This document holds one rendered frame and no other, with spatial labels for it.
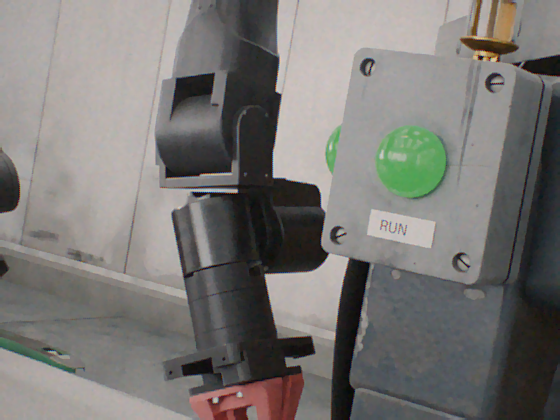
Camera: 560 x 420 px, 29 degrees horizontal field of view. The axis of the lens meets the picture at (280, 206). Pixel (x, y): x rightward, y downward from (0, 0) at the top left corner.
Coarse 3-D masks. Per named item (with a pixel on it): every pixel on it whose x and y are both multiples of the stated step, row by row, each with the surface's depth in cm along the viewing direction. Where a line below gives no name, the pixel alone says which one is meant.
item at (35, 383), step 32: (0, 352) 89; (0, 384) 89; (32, 384) 87; (64, 384) 85; (96, 384) 84; (0, 416) 89; (32, 416) 86; (64, 416) 84; (96, 416) 82; (128, 416) 81; (160, 416) 79
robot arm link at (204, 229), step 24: (192, 192) 77; (216, 192) 79; (192, 216) 76; (216, 216) 75; (240, 216) 76; (264, 216) 79; (192, 240) 75; (216, 240) 75; (240, 240) 75; (264, 240) 79; (192, 264) 75; (216, 264) 75
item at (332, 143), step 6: (336, 132) 48; (330, 138) 49; (336, 138) 48; (330, 144) 48; (336, 144) 48; (330, 150) 48; (336, 150) 48; (330, 156) 48; (330, 162) 48; (330, 168) 49
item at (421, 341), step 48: (528, 240) 48; (384, 288) 51; (432, 288) 49; (480, 288) 48; (528, 288) 48; (384, 336) 50; (432, 336) 49; (480, 336) 48; (528, 336) 50; (384, 384) 50; (432, 384) 49; (480, 384) 48; (528, 384) 51
